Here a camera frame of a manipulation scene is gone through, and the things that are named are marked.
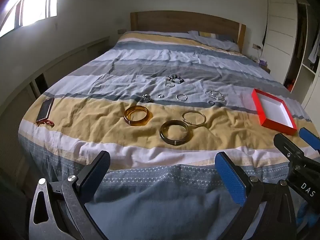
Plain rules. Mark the low white wall cabinet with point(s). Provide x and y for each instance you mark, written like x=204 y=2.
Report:
x=50 y=60

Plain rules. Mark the wooden nightstand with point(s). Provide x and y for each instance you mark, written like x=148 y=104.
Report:
x=265 y=69

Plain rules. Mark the amber bangle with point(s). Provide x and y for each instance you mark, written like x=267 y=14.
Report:
x=126 y=116

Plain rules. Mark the dark olive bangle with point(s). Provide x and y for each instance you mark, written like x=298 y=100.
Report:
x=175 y=142

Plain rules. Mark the striped pillow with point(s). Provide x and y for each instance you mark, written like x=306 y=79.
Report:
x=215 y=41

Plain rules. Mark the red cardboard box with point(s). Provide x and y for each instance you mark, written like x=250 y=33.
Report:
x=275 y=127

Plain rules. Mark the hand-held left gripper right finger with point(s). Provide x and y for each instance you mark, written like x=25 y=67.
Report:
x=228 y=177

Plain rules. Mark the hanging clothes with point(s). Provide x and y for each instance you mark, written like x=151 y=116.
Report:
x=313 y=51

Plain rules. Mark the wooden headboard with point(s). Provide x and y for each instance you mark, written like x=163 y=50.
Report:
x=175 y=21

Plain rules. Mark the window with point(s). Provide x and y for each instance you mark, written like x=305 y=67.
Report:
x=32 y=12

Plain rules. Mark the thin gold bangle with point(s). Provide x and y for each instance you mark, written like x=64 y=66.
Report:
x=190 y=123

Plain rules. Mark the wall socket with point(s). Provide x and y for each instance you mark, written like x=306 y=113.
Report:
x=256 y=46

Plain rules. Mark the orange item in wardrobe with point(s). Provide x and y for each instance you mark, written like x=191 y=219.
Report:
x=291 y=85

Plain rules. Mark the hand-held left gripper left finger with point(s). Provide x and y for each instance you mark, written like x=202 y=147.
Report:
x=96 y=172

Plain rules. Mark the striped bed duvet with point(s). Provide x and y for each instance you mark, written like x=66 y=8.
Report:
x=150 y=62

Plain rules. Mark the white wardrobe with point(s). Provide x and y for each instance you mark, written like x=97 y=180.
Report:
x=280 y=25

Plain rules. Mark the blue clothing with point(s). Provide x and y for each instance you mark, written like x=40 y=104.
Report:
x=308 y=217

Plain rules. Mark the smartphone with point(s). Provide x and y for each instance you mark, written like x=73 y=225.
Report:
x=45 y=108

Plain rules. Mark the purple box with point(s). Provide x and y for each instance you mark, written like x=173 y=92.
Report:
x=262 y=61

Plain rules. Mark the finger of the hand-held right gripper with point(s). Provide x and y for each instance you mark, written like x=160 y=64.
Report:
x=285 y=145
x=310 y=136

